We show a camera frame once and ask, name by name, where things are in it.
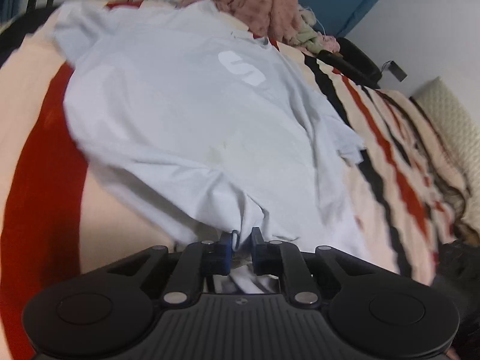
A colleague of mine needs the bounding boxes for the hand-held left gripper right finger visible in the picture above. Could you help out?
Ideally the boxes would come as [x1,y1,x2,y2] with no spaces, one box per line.
[250,227,376,306]

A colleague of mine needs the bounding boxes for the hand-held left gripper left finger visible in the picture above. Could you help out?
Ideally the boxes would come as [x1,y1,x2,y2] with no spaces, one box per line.
[107,230,239,306]

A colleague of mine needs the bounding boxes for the light blue t-shirt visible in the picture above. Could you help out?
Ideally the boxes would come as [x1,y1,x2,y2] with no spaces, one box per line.
[52,0,376,297]

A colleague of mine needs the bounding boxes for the dark cloth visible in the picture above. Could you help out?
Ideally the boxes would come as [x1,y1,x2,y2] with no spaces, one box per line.
[435,238,480,360]

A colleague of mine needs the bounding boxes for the black armchair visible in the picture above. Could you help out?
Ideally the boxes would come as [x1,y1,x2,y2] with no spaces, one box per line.
[317,37,383,90]

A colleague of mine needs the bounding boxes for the white green garment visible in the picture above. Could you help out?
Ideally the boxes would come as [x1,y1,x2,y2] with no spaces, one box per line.
[294,5,327,51]

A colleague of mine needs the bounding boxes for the pink garment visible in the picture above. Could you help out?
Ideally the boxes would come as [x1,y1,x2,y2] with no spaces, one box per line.
[319,34,341,52]

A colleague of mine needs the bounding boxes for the striped blanket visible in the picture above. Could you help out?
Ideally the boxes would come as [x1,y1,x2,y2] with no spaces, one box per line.
[0,0,473,360]

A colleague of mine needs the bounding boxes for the pink fluffy blanket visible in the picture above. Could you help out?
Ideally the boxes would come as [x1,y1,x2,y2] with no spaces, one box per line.
[178,0,302,44]

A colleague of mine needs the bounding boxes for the black wall charger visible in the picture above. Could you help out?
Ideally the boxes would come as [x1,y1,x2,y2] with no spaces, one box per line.
[380,60,407,82]

